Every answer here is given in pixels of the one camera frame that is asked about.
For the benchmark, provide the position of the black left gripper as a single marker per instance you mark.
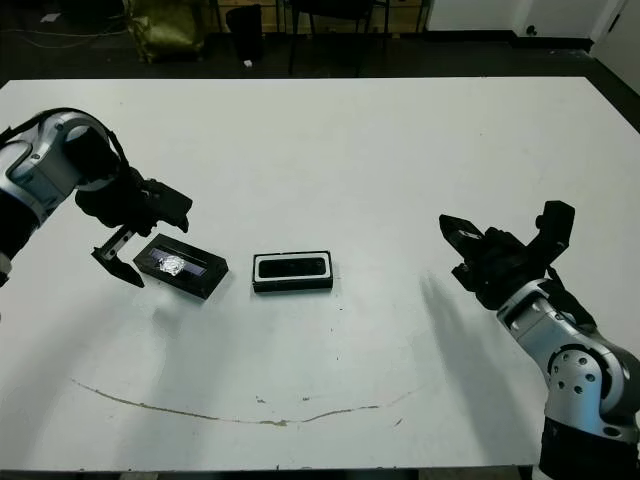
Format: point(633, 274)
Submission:
point(137, 210)

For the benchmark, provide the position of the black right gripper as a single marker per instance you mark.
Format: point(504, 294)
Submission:
point(505, 265)

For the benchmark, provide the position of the black printed box lid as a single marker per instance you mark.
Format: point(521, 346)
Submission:
point(200, 280)

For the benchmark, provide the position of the black camera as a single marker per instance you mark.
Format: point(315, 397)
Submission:
point(292, 267)

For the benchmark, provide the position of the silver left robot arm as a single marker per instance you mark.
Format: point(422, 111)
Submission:
point(45, 165)

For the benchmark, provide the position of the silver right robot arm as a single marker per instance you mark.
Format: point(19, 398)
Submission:
point(575, 360)

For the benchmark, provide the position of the black box with white inlay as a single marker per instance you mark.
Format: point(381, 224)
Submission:
point(292, 286)

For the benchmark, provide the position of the crumpled plastic bag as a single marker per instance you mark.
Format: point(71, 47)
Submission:
point(165, 30)

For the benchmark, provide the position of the black waste bin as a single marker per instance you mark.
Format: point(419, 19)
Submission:
point(245, 32)

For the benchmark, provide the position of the white paper sheet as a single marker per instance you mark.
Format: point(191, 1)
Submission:
point(50, 18)

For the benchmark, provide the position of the white door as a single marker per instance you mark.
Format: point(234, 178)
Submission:
point(620, 40)

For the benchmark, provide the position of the black mesh office chair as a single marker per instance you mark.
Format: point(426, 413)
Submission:
point(340, 10)

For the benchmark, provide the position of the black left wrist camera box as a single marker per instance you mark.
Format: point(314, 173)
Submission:
point(167, 202)

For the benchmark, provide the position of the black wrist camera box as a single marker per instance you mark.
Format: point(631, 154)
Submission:
point(555, 230)
point(167, 202)

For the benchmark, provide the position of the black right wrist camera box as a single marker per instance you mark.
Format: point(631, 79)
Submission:
point(555, 230)

